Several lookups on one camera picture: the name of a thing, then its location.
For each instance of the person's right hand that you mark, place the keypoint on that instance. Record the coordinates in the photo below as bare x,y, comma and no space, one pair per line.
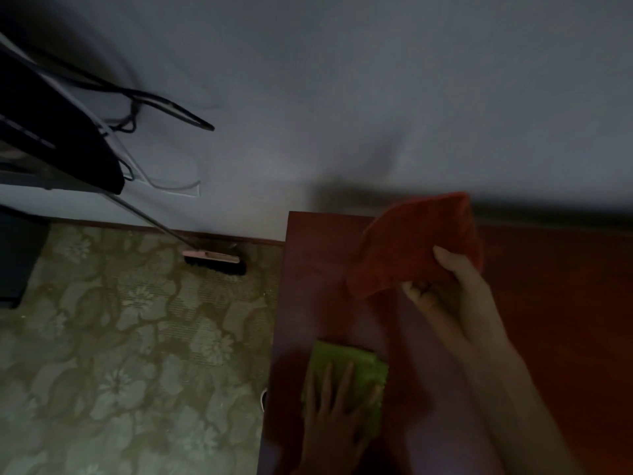
467,306

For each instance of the person's left hand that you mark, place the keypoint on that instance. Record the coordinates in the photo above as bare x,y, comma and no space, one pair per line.
331,432

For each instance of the person's left middle finger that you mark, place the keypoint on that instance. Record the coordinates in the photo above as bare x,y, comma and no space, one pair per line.
327,386

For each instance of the person's left thumb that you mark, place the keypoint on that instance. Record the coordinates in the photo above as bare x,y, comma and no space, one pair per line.
371,401

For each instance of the person's right thumb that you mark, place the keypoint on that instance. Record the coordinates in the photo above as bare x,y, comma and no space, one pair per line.
454,264

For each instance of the green cloth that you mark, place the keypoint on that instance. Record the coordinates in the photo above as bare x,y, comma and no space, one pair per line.
363,368

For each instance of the red cloth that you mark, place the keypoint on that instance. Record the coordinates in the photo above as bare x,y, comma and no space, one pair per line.
410,242

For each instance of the person's right forearm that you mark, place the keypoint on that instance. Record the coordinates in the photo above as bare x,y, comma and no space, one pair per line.
514,405

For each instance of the broom with pink head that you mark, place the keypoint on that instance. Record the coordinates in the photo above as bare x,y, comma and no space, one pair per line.
212,258

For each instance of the dark cabinet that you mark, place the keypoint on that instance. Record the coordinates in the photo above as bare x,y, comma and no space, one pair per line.
17,257

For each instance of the black television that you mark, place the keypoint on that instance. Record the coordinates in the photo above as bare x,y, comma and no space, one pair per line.
54,133

